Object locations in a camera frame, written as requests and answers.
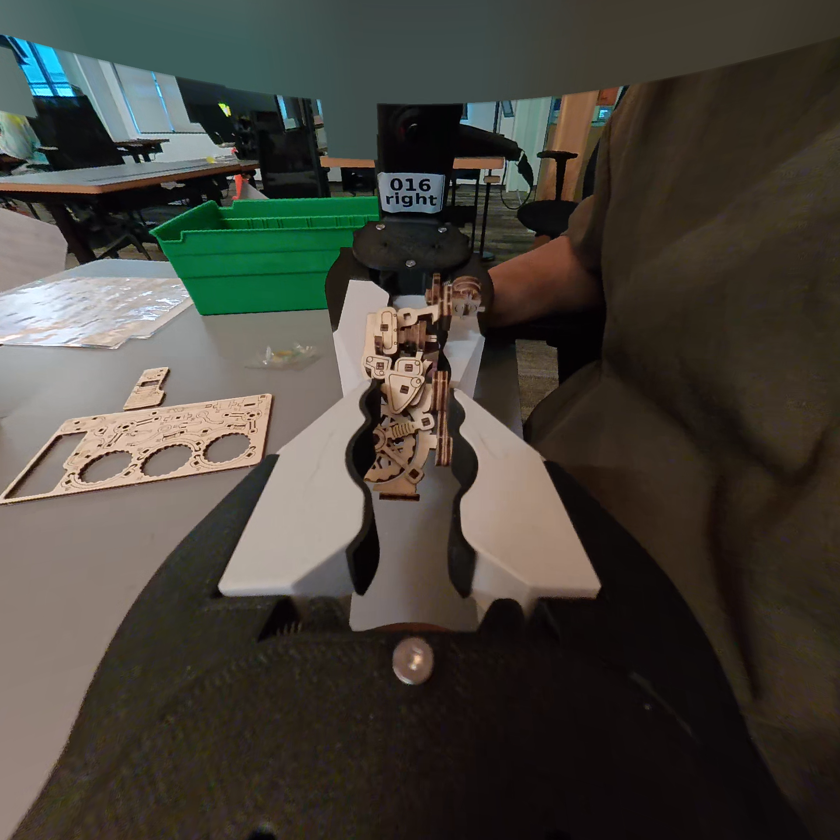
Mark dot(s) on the shiny plastic document sleeve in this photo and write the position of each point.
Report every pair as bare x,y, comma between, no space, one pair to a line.
85,308

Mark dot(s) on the black bag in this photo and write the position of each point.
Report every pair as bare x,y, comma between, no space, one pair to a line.
489,141

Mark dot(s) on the small wooden panel piece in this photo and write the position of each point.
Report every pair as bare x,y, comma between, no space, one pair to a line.
141,394

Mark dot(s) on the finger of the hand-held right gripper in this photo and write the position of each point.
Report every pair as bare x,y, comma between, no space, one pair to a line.
351,328
469,358

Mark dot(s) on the wooden motorcycle model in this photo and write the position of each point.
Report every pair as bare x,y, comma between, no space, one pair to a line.
400,387

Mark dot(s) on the wooden sheet with round holes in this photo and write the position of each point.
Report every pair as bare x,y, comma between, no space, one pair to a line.
197,420

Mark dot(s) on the person's right forearm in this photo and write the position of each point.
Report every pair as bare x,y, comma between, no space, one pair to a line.
544,282

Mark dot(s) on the black high-back office chair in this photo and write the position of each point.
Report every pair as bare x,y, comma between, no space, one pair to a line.
79,131
289,157

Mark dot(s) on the wooden column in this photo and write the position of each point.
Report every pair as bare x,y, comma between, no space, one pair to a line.
571,144

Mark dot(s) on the long brown-edged office desk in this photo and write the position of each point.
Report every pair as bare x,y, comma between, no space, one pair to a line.
98,176

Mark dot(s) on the grey desk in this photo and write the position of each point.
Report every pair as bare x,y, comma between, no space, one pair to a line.
131,558

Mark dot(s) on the green plastic bin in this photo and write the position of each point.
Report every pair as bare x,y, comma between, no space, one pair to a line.
262,275

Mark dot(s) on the person in olive shirt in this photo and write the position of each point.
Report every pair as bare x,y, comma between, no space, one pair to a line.
722,328

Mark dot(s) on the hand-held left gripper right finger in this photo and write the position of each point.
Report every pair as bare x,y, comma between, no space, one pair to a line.
525,525

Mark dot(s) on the orange traffic cone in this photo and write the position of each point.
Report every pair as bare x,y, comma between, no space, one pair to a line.
239,187

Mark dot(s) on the small clear plastic bag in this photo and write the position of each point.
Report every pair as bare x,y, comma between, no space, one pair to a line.
282,356

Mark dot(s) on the black computer monitor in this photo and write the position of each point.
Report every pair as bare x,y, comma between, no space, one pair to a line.
203,105

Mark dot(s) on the black office chair with armrests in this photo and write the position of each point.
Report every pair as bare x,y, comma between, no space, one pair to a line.
544,216

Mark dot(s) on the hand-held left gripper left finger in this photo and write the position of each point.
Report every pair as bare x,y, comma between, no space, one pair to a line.
295,512

